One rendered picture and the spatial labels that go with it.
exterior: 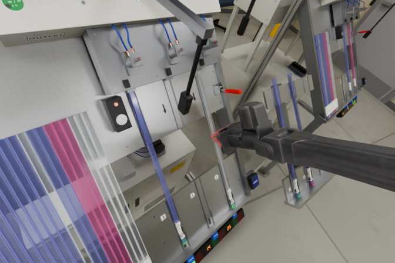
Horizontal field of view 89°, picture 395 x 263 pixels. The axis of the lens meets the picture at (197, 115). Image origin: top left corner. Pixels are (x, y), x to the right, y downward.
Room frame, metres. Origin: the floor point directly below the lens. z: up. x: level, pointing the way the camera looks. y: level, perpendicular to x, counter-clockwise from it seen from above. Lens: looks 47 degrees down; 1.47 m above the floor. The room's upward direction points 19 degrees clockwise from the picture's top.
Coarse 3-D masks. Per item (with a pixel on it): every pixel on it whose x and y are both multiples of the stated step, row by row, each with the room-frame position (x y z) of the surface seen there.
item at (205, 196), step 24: (216, 168) 0.36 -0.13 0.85; (192, 192) 0.26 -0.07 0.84; (216, 192) 0.31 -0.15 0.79; (240, 192) 0.37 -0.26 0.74; (144, 216) 0.15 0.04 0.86; (168, 216) 0.18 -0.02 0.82; (192, 216) 0.21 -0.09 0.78; (216, 216) 0.25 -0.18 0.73; (144, 240) 0.10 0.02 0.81; (168, 240) 0.13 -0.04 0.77; (192, 240) 0.16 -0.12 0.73
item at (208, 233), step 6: (240, 198) 0.35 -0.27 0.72; (246, 198) 0.35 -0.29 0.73; (240, 204) 0.32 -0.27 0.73; (228, 210) 0.29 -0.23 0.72; (234, 210) 0.29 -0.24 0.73; (222, 216) 0.26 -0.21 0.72; (228, 216) 0.27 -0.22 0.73; (216, 222) 0.23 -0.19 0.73; (222, 222) 0.24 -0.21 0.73; (210, 228) 0.21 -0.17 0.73; (216, 228) 0.21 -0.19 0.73; (204, 234) 0.19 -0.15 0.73; (210, 234) 0.19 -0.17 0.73; (198, 240) 0.16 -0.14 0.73; (204, 240) 0.17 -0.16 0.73; (192, 246) 0.14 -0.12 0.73; (198, 246) 0.15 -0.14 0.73; (186, 252) 0.12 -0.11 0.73; (192, 252) 0.13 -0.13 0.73; (180, 258) 0.10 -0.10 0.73; (186, 258) 0.11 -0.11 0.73
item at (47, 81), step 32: (0, 64) 0.22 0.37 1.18; (32, 64) 0.25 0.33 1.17; (64, 64) 0.29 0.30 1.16; (0, 96) 0.18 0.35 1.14; (32, 96) 0.21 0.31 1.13; (64, 96) 0.25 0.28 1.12; (96, 96) 0.29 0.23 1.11; (128, 96) 0.33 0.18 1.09; (160, 96) 0.39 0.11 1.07; (0, 128) 0.14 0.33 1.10; (32, 128) 0.17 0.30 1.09; (96, 128) 0.24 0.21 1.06; (160, 128) 0.33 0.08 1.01
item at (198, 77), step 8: (200, 80) 0.50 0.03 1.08; (200, 88) 0.49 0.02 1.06; (208, 104) 0.47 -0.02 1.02; (208, 112) 0.46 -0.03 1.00; (208, 120) 0.45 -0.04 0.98; (216, 136) 0.43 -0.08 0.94; (216, 144) 0.41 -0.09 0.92; (216, 152) 0.40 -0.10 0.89; (224, 168) 0.37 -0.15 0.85; (224, 176) 0.36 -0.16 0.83
